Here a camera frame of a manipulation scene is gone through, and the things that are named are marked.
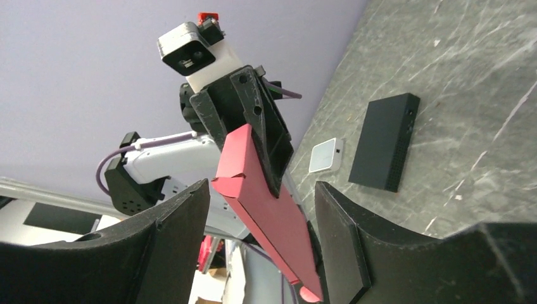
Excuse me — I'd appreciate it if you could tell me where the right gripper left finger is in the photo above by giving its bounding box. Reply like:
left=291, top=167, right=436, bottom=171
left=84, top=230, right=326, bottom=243
left=1, top=179, right=210, bottom=303

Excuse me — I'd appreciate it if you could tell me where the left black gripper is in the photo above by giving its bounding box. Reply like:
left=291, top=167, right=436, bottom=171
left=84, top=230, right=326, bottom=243
left=179, top=66, right=293, bottom=198

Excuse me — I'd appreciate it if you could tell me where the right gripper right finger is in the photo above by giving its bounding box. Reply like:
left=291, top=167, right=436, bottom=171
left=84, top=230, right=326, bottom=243
left=315, top=182, right=536, bottom=303

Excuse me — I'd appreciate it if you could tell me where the red cardboard paper box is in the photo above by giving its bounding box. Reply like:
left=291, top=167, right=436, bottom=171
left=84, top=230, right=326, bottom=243
left=212, top=124, right=324, bottom=303

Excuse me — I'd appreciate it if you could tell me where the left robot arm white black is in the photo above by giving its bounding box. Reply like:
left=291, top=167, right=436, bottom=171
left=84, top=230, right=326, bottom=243
left=96, top=66, right=300, bottom=215

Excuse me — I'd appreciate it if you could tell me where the black box near left arm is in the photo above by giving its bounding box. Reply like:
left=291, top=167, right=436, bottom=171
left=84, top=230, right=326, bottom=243
left=348, top=92, right=420, bottom=193

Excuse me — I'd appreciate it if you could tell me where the aluminium frame rail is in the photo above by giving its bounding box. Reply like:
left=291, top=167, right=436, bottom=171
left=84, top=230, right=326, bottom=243
left=1, top=177, right=129, bottom=220

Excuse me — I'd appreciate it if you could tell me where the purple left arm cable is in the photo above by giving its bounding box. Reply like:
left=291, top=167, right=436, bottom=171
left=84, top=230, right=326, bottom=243
left=95, top=82, right=303, bottom=304

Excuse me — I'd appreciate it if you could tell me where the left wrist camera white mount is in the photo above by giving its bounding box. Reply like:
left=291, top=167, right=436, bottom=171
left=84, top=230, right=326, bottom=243
left=157, top=12, right=244, bottom=93

